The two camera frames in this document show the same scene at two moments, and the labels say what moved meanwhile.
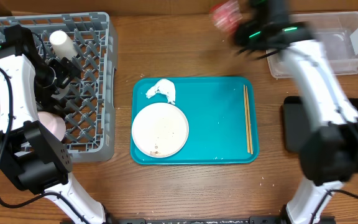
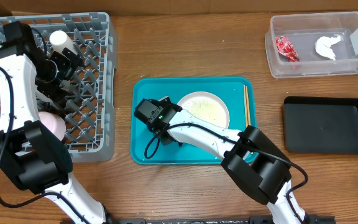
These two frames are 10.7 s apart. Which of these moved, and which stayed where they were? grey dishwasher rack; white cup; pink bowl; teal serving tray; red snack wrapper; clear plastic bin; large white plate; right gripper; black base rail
Moved: large white plate; red snack wrapper; right gripper
Stayed: black base rail; pink bowl; teal serving tray; white cup; grey dishwasher rack; clear plastic bin
